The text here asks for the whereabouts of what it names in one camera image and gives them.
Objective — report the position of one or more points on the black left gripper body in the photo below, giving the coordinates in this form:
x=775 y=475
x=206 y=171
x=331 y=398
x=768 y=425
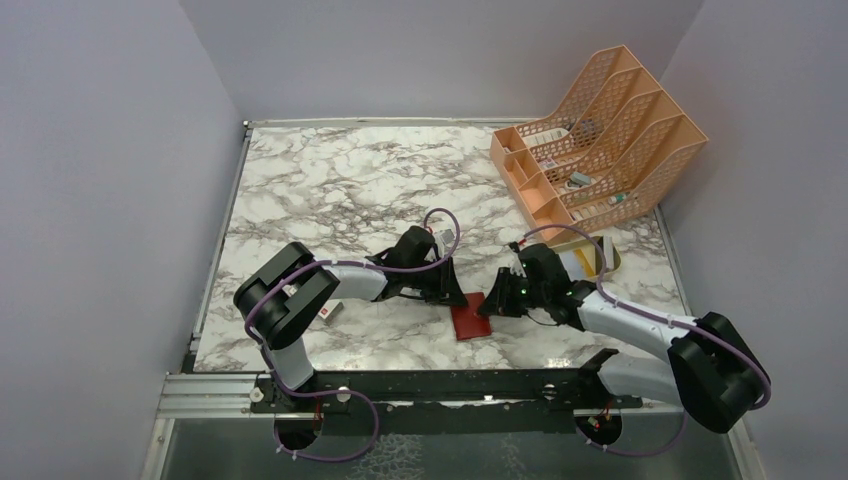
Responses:
x=432 y=283

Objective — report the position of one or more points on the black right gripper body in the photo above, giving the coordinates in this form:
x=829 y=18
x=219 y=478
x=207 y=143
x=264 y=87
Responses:
x=533 y=295

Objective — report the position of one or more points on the red leather card holder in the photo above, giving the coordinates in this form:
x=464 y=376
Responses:
x=467 y=322

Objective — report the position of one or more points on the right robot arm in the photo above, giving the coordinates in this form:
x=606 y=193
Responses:
x=700 y=364

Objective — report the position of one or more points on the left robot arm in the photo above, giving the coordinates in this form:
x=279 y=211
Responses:
x=281 y=300

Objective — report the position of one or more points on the gold card lying in tray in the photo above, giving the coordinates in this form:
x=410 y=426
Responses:
x=585 y=262

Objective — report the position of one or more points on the small white card box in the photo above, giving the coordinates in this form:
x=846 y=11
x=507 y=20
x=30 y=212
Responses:
x=330 y=310

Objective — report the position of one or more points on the grey item in organizer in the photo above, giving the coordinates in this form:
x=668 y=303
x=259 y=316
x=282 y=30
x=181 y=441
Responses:
x=579 y=180

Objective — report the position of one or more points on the green capped tube in organizer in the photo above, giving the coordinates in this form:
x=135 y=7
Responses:
x=617 y=198

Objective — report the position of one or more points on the white box in organizer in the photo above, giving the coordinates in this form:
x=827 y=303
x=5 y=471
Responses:
x=546 y=136

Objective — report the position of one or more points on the peach plastic file organizer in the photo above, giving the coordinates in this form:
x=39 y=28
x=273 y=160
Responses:
x=625 y=131

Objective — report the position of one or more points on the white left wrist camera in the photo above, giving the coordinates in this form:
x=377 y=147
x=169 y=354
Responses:
x=445 y=242

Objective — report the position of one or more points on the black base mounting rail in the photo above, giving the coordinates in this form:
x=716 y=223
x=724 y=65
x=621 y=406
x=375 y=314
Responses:
x=569 y=388

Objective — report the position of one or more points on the aluminium frame rail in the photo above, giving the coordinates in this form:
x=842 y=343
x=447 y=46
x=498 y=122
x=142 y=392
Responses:
x=230 y=396

